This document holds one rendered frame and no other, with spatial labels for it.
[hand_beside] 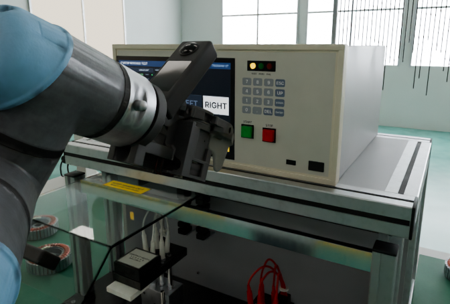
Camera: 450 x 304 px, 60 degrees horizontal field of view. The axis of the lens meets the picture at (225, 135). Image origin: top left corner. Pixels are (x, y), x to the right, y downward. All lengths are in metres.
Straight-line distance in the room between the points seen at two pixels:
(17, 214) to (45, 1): 5.96
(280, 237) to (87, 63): 0.42
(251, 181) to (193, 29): 7.71
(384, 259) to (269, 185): 0.19
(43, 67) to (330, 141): 0.41
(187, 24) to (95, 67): 8.05
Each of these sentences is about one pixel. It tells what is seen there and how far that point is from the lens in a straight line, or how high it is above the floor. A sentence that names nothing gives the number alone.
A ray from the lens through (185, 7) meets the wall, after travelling 8.40.
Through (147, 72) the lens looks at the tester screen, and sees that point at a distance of 0.73.
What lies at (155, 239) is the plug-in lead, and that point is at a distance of 0.86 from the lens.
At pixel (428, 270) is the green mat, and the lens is 1.19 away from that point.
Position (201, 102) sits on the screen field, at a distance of 0.67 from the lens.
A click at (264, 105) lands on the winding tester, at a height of 1.23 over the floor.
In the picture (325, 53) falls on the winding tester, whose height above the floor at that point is 1.31.
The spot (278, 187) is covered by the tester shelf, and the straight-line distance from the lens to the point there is 0.60.
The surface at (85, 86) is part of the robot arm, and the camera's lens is 0.31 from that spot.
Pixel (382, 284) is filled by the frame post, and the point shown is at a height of 1.00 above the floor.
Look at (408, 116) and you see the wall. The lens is 6.94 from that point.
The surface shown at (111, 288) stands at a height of 0.88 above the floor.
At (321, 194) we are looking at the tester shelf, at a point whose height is 1.11.
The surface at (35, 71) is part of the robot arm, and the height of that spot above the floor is 1.30.
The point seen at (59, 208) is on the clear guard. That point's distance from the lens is 0.68.
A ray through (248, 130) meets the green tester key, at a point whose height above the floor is 1.18.
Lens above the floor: 1.32
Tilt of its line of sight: 13 degrees down
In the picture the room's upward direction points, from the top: straight up
